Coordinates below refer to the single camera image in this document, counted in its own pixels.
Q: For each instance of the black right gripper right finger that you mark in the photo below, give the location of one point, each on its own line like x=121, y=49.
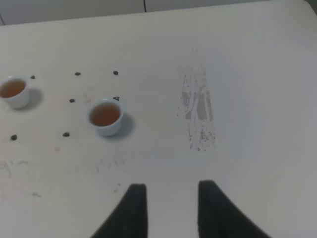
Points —
x=218, y=217

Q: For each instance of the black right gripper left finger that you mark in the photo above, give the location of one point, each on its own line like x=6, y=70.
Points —
x=130, y=217

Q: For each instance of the pale blue teacup right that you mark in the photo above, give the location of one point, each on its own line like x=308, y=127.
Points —
x=105, y=116

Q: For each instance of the pale blue teacup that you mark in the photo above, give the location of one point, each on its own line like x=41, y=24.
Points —
x=15, y=92
x=105, y=116

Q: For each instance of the pale blue teacup centre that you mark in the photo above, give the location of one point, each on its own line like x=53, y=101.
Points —
x=15, y=92

